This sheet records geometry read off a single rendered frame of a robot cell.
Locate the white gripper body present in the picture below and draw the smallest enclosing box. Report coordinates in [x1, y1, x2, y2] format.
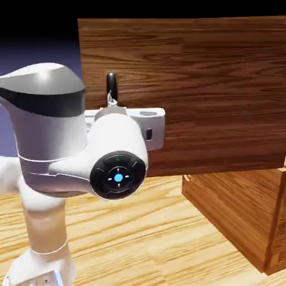
[84, 107, 166, 151]

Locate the dark curved door handle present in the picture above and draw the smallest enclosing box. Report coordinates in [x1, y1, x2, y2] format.
[106, 71, 118, 107]

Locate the large wooden cabinet door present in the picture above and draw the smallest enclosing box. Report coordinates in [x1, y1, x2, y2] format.
[77, 15, 286, 178]

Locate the wooden cabinet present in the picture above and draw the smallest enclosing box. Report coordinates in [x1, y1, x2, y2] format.
[182, 154, 286, 276]

